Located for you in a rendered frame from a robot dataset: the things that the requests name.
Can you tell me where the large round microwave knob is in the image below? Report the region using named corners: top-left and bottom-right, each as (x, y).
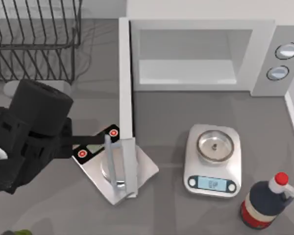
top-left (274, 42), bottom-right (294, 60)

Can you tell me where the dark bottle with red cap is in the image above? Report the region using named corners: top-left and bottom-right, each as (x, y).
top-left (240, 171), bottom-right (294, 230)

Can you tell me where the green object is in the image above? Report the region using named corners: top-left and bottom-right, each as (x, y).
top-left (1, 229), bottom-right (31, 235)

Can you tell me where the metal microwave door handle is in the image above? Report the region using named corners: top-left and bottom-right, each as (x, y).
top-left (103, 134), bottom-right (127, 189)

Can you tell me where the black wire dish rack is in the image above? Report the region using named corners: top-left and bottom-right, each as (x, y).
top-left (0, 0), bottom-right (83, 86)

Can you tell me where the small round microwave knob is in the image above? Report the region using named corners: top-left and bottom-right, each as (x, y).
top-left (266, 65), bottom-right (290, 81)

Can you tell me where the white microwave door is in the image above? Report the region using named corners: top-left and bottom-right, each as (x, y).
top-left (118, 17), bottom-right (139, 199)

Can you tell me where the white scale with round pan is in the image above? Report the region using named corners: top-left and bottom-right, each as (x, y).
top-left (183, 123), bottom-right (242, 199)

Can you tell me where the pale microwave oven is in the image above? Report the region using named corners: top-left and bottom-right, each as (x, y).
top-left (126, 0), bottom-right (294, 98)

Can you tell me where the silver scale with black panel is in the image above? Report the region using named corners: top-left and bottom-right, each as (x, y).
top-left (71, 124), bottom-right (160, 206)

